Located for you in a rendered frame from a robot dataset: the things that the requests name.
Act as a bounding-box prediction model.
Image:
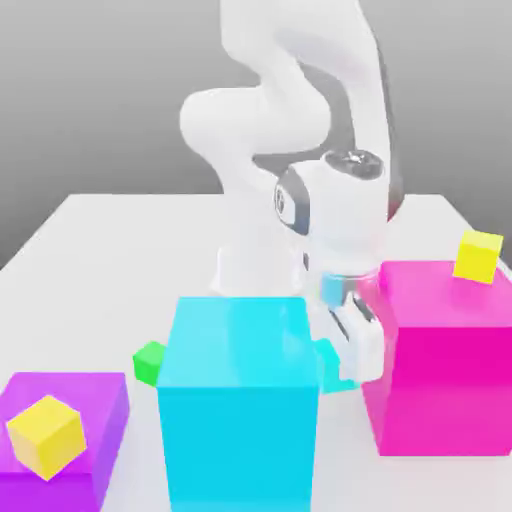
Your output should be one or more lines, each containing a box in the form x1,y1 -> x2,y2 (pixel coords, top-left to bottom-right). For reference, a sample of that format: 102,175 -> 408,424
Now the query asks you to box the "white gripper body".
318,292 -> 386,384

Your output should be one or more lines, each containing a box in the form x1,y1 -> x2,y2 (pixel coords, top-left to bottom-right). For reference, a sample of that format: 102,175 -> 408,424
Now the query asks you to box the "small cyan cube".
314,337 -> 360,396

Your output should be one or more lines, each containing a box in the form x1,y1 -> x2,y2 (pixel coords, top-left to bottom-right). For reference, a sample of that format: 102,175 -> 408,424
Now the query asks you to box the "large purple box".
0,371 -> 130,512

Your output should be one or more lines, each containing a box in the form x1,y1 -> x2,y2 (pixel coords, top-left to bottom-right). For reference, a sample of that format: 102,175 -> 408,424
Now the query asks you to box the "small green cube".
132,340 -> 168,388

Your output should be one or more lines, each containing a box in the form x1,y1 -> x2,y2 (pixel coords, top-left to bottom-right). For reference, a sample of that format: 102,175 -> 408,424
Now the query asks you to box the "large magenta box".
360,260 -> 512,458

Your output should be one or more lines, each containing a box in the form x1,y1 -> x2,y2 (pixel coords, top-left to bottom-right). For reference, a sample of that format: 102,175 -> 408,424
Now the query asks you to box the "small yellow cube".
6,394 -> 88,482
452,230 -> 504,286

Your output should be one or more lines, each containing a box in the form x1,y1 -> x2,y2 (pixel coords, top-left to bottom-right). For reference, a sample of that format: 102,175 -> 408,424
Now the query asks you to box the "large cyan box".
155,296 -> 321,512

